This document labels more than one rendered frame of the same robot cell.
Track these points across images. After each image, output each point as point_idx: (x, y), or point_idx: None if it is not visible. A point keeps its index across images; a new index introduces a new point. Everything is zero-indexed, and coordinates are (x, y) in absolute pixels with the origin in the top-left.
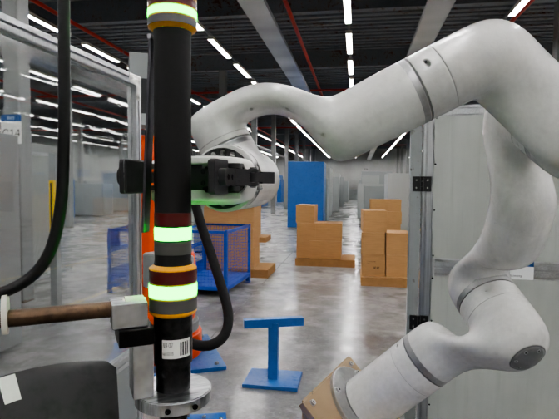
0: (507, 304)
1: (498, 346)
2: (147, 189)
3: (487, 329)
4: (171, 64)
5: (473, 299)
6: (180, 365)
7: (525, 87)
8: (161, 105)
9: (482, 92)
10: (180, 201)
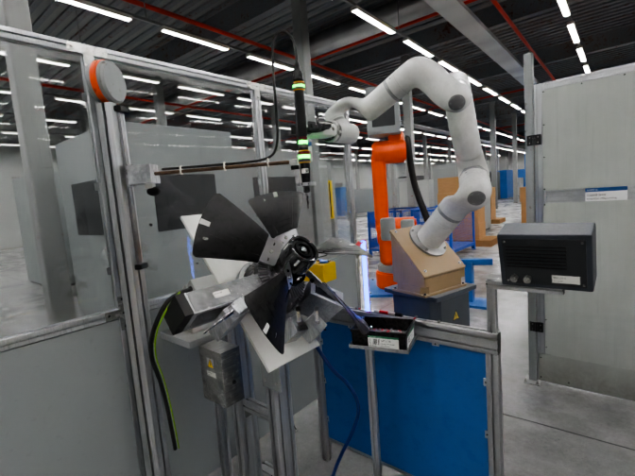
0: (470, 176)
1: (461, 194)
2: (297, 132)
3: (459, 188)
4: (298, 99)
5: (460, 178)
6: (305, 175)
7: (425, 79)
8: (297, 110)
9: (412, 85)
10: (302, 133)
